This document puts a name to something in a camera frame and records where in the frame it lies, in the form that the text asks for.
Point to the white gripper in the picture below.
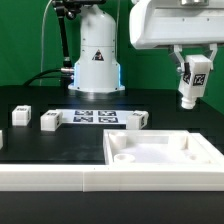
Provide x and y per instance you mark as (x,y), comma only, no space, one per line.
(160,23)

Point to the white square tabletop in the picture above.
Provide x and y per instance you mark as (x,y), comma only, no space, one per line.
(145,147)

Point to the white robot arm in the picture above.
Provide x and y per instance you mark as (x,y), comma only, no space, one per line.
(97,72)

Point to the white sheet with markers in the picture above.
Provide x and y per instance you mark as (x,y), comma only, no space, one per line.
(79,116)

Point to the white U-shaped fence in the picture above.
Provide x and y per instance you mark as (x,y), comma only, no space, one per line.
(130,177)

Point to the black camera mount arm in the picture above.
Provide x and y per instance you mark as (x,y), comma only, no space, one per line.
(69,9)

